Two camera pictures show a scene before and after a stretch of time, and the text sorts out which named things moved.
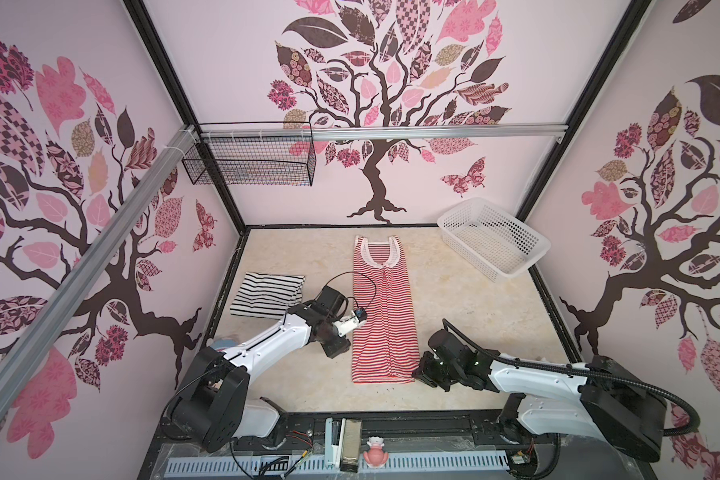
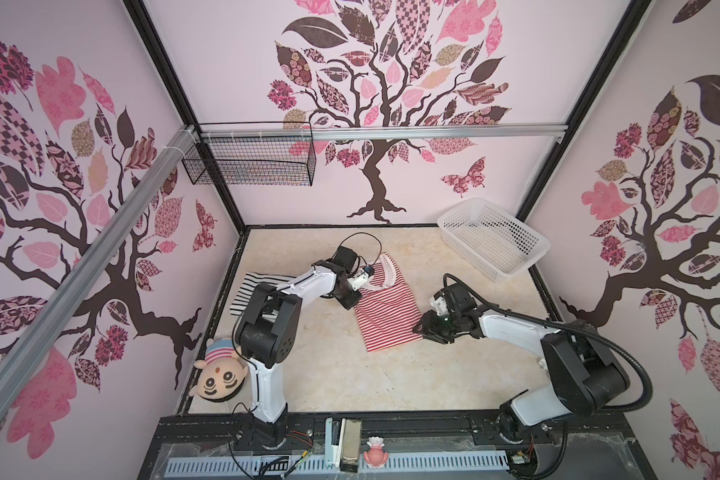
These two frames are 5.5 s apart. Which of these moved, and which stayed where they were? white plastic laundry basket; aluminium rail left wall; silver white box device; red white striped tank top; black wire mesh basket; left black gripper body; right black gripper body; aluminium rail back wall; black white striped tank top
Moved: left black gripper body; right black gripper body; red white striped tank top
Stayed: silver white box device; white plastic laundry basket; aluminium rail left wall; black wire mesh basket; black white striped tank top; aluminium rail back wall
